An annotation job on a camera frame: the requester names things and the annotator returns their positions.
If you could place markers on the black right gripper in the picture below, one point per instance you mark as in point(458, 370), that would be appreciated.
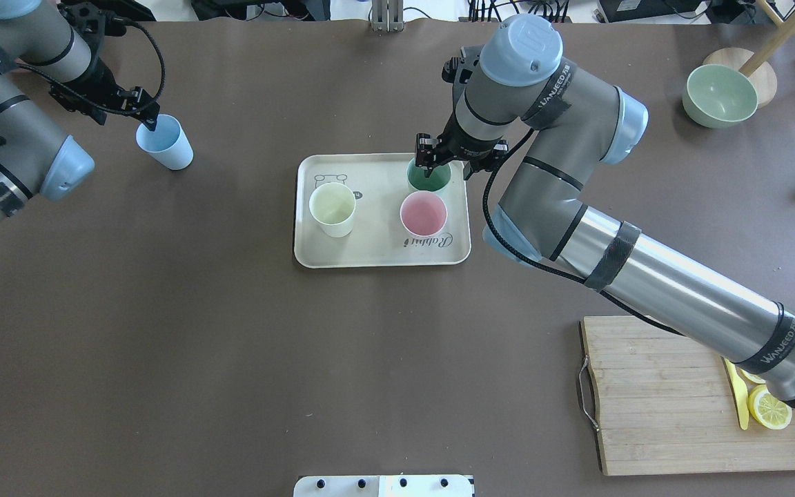
point(464, 150)

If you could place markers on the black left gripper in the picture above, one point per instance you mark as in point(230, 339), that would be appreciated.
point(96, 83)

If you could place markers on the green plastic cup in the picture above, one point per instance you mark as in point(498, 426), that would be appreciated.
point(436, 181)

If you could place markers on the blue plastic cup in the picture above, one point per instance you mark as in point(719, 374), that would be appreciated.
point(168, 143)

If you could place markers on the pink plastic cup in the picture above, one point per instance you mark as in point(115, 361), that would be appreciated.
point(423, 214)

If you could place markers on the cream plastic cup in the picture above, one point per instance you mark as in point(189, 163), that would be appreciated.
point(332, 206)

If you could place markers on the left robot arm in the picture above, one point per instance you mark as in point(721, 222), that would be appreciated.
point(61, 43)

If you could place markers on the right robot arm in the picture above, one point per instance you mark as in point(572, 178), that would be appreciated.
point(629, 194)

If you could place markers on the beige rabbit tray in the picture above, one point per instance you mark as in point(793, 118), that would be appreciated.
point(378, 238)

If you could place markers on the green bowl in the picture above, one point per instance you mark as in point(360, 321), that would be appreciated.
point(718, 96)

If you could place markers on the wooden glass stand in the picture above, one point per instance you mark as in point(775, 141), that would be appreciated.
point(754, 65)

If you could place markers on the wooden cutting board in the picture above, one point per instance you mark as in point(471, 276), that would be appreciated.
point(663, 404)

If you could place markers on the lemon half slice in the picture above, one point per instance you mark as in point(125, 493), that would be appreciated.
point(768, 410)
point(753, 378)

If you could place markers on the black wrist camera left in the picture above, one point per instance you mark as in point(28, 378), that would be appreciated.
point(91, 23)

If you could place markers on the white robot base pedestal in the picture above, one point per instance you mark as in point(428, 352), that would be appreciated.
point(386, 485)

